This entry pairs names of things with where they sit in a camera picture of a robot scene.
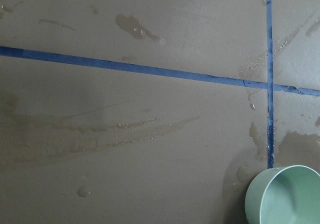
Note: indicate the green bowl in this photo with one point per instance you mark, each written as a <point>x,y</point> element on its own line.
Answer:
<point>284,195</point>

